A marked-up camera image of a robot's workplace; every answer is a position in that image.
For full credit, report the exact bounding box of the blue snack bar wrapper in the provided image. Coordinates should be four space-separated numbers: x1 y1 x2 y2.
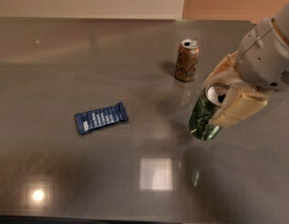
75 103 129 135

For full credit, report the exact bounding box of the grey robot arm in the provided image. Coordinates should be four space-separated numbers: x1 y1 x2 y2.
204 2 289 127

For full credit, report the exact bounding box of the green soda can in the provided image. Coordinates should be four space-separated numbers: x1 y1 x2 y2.
188 83 229 141

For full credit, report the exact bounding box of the orange soda can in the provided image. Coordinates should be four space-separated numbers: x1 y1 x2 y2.
175 38 200 82

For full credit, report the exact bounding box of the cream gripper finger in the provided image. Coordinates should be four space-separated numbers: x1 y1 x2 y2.
204 51 244 88
209 85 268 127

